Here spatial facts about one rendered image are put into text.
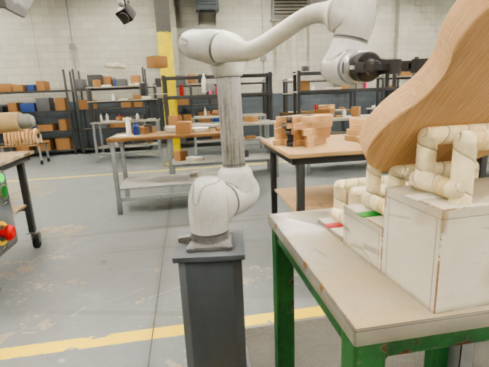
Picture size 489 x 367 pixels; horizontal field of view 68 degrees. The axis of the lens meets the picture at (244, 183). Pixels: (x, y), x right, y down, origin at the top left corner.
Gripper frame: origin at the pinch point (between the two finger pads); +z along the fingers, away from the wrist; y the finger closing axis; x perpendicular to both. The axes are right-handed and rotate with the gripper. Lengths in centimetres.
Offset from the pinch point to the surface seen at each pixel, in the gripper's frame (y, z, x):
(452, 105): 6.1, 21.9, -6.1
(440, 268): 12.0, 31.4, -29.2
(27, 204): 191, -260, -110
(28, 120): 73, 10, -7
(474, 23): 13.8, 32.7, 4.8
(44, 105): 396, -961, -77
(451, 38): 13.9, 29.4, 3.5
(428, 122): 7.8, 19.1, -9.1
